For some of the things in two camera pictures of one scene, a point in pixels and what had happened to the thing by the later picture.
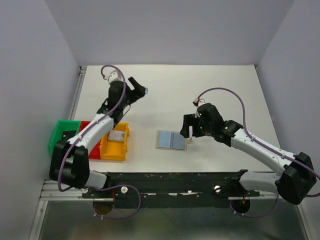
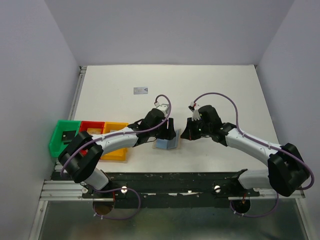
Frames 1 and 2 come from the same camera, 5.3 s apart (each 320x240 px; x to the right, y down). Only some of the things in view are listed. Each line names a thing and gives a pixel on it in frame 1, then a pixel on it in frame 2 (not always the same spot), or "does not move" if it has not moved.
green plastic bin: [65, 125] does not move
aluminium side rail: [81, 74] does not move
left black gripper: [135, 93] → [168, 133]
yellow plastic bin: [111, 149] does not move
